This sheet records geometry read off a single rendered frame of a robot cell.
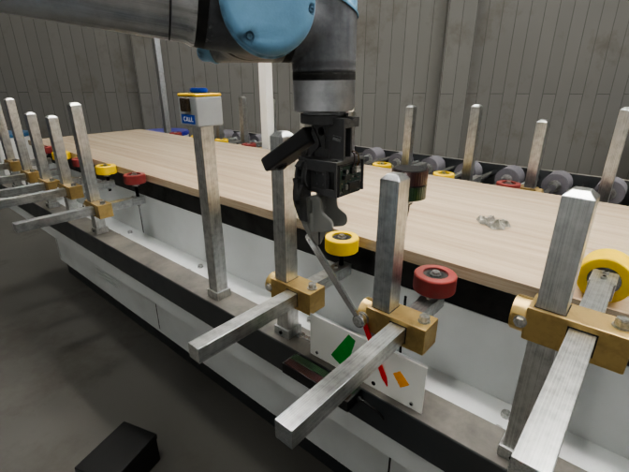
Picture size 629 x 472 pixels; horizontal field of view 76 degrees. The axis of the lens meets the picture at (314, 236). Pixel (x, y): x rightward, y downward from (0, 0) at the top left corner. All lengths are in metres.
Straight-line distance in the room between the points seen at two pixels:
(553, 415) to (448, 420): 0.35
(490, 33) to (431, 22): 0.63
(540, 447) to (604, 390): 0.50
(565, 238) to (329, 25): 0.39
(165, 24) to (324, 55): 0.23
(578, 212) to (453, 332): 0.47
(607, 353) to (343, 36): 0.51
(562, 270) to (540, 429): 0.22
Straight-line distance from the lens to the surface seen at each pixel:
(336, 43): 0.58
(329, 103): 0.57
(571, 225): 0.57
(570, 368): 0.54
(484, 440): 0.79
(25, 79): 6.25
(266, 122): 2.22
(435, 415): 0.80
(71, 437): 1.91
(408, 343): 0.72
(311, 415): 0.55
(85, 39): 5.76
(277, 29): 0.40
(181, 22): 0.41
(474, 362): 0.97
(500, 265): 0.89
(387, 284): 0.70
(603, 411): 0.94
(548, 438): 0.44
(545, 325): 0.62
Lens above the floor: 1.25
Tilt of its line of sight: 22 degrees down
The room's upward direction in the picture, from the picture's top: straight up
